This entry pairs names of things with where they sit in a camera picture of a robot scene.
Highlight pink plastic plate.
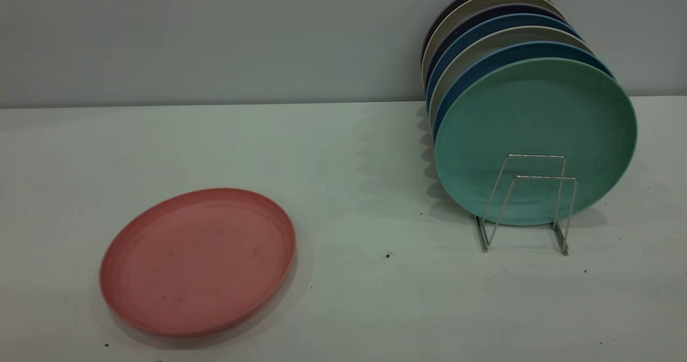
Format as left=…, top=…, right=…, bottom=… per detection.
left=99, top=187, right=297, bottom=337

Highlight blue plastic plate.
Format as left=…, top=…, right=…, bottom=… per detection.
left=425, top=13, right=583, bottom=111
left=432, top=41, right=616, bottom=138

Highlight beige plastic plate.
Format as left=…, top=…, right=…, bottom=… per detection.
left=428, top=25, right=594, bottom=132
left=421, top=0, right=560, bottom=86

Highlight dark navy plastic plate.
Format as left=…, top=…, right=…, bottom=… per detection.
left=423, top=3, right=567, bottom=86

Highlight green plastic plate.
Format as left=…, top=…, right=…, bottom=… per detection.
left=434, top=57, right=638, bottom=227

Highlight dark purple plastic plate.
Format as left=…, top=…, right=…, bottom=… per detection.
left=421, top=0, right=547, bottom=56

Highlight silver wire plate rack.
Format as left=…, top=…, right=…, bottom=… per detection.
left=475, top=154, right=579, bottom=256

